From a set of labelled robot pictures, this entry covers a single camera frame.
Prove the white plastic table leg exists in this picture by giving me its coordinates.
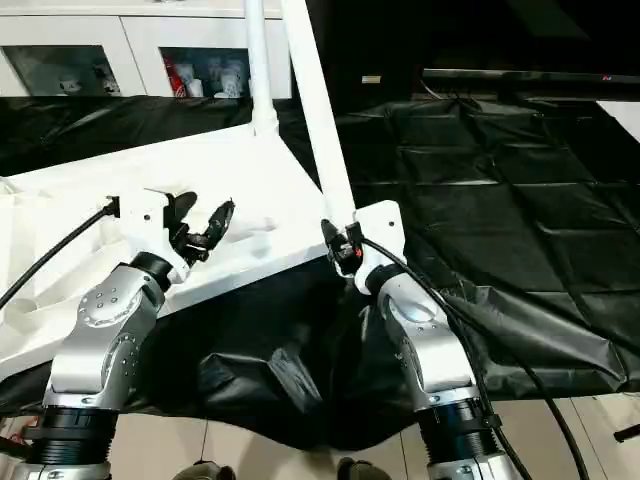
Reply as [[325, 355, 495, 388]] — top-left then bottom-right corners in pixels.
[[279, 0, 358, 227], [243, 0, 281, 138]]

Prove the red carton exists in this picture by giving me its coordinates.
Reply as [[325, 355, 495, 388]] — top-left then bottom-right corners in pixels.
[[165, 58, 187, 97]]

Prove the black plastic mat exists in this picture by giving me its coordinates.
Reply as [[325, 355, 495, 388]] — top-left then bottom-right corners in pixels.
[[0, 92, 640, 451]]

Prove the white cabinet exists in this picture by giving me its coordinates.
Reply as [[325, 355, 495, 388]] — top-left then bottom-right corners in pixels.
[[0, 0, 296, 99]]

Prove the black right robot foot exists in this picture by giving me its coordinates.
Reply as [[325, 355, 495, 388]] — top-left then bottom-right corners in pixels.
[[336, 458, 395, 480]]

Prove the black robot foot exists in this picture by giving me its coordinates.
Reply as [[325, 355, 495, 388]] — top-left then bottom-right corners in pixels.
[[172, 460, 239, 480], [336, 458, 395, 480]]

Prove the black left robot foot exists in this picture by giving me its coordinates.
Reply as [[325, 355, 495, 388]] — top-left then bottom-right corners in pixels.
[[172, 460, 239, 480]]

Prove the grey metal bar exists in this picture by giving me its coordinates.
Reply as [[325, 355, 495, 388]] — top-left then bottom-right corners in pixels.
[[420, 68, 640, 89]]

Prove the white board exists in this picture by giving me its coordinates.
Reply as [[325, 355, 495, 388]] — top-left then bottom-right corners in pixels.
[[598, 100, 640, 141]]

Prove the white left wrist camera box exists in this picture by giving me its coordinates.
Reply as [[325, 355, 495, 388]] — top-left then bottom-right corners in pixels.
[[115, 188, 193, 286]]

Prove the red cable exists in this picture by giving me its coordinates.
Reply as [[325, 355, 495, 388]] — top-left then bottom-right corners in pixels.
[[0, 415, 35, 451]]

